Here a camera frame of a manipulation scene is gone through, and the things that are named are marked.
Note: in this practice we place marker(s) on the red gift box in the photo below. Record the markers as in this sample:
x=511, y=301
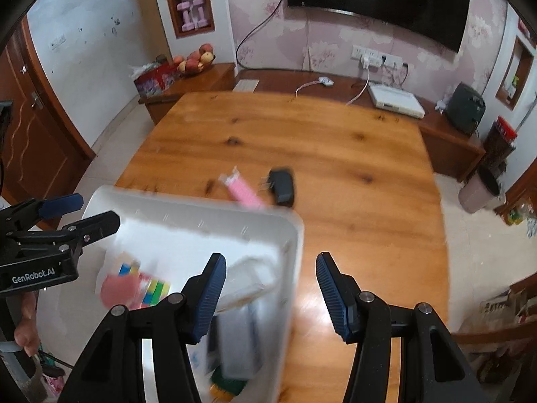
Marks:
x=154, y=79

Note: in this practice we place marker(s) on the person's left hand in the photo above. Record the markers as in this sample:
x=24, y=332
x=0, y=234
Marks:
x=26, y=331

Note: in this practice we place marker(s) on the pink oval puff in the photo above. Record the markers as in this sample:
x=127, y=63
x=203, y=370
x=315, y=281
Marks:
x=119, y=291

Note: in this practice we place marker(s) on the black wall television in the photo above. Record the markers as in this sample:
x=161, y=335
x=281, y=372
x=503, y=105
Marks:
x=377, y=0

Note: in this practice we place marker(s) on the wooden door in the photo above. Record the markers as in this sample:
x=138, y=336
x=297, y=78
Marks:
x=33, y=134

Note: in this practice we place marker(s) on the black charger adapter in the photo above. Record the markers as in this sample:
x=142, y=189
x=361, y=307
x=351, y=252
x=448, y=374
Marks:
x=282, y=187

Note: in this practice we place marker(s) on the white plastic bin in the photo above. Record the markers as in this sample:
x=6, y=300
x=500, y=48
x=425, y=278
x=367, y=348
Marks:
x=180, y=235

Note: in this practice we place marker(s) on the white set-top box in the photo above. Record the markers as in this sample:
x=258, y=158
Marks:
x=396, y=100

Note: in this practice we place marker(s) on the white wall outlet strip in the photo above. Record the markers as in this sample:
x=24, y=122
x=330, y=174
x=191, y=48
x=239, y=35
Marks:
x=377, y=56

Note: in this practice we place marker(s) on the grey paper sheet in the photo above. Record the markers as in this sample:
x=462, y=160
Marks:
x=246, y=85

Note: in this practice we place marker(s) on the bowl of apples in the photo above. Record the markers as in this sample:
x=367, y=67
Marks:
x=196, y=61

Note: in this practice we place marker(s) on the wooden rack with papers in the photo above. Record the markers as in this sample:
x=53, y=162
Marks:
x=503, y=323

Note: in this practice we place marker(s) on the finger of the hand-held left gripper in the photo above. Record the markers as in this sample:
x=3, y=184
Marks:
x=63, y=205
x=100, y=223

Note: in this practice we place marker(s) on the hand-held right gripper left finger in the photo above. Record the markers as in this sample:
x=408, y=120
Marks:
x=207, y=298

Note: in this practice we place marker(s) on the white power plug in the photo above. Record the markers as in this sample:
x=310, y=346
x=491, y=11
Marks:
x=366, y=62

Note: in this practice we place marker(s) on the red-lid jar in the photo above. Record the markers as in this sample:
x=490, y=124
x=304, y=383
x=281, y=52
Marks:
x=500, y=147

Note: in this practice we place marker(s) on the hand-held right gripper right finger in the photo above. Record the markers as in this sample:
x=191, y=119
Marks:
x=333, y=298

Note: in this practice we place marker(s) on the wooden side cabinet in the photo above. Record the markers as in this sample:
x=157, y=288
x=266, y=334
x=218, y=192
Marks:
x=197, y=84

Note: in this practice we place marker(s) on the green yellow packet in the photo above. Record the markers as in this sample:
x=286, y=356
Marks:
x=514, y=217

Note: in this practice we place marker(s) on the white wall switch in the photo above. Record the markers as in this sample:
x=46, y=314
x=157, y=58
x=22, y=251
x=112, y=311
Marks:
x=58, y=43

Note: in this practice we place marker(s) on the pink trash bin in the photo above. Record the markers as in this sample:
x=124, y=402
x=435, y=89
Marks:
x=478, y=193

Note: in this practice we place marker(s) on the colourful puzzle cube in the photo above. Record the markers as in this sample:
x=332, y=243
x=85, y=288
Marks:
x=151, y=287

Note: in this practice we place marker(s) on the wooden television stand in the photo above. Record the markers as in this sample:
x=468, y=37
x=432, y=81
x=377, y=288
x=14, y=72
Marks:
x=444, y=142

